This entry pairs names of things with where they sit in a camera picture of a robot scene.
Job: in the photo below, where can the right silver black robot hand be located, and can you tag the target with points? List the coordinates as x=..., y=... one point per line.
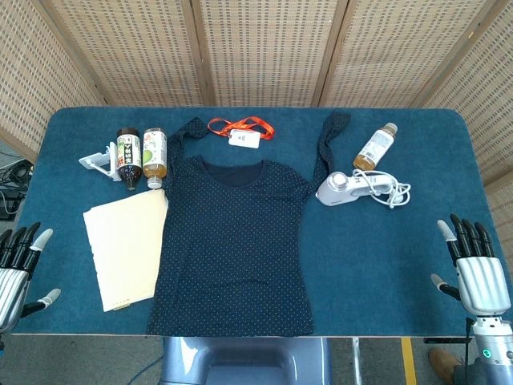
x=481, y=284

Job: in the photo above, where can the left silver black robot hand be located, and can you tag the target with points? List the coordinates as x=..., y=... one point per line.
x=12, y=280

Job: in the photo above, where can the white handheld steam iron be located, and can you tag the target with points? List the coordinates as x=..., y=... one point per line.
x=340, y=188

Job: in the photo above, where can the navy polka dot shirt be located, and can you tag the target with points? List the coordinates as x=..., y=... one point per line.
x=232, y=240

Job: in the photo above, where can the tan brown shoe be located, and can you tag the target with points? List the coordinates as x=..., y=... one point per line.
x=443, y=361

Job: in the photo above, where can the blue carpet table cover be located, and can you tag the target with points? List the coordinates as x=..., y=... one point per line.
x=380, y=260

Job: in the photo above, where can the cream paper folder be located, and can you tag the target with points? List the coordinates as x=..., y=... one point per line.
x=124, y=248

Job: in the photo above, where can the white plastic phone stand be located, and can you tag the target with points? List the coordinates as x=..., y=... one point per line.
x=94, y=162

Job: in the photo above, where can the metal table leg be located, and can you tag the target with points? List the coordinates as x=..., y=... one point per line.
x=356, y=361

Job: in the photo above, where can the dark tea bottle black cap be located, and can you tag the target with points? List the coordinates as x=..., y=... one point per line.
x=129, y=160

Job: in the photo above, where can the amber drink bottle white label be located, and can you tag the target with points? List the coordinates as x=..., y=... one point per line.
x=374, y=148

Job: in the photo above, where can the green label tea bottle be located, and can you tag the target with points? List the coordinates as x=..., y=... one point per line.
x=155, y=152

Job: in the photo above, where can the grey-blue robot torso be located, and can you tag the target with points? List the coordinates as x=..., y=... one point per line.
x=248, y=361

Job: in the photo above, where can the white ID badge card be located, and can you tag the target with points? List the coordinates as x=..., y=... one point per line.
x=244, y=139

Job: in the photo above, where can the wicker folding screen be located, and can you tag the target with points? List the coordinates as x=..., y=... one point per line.
x=264, y=48

